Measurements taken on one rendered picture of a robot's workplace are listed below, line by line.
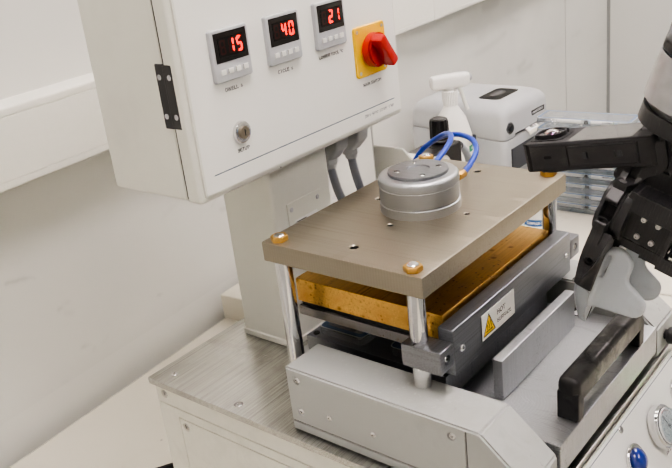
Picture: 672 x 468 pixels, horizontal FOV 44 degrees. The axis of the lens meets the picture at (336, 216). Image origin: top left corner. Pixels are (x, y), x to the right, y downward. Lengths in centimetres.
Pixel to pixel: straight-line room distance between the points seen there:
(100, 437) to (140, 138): 53
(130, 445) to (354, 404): 50
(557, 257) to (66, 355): 71
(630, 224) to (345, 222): 26
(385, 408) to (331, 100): 34
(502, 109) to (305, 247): 104
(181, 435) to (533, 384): 40
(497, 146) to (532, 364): 99
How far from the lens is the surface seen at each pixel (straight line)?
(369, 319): 78
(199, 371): 96
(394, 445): 75
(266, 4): 82
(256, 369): 94
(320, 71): 88
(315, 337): 85
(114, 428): 124
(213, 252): 144
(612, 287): 74
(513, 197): 84
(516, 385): 79
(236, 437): 90
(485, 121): 176
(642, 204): 68
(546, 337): 83
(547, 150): 71
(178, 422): 97
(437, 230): 77
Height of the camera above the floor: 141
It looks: 21 degrees down
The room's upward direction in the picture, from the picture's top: 7 degrees counter-clockwise
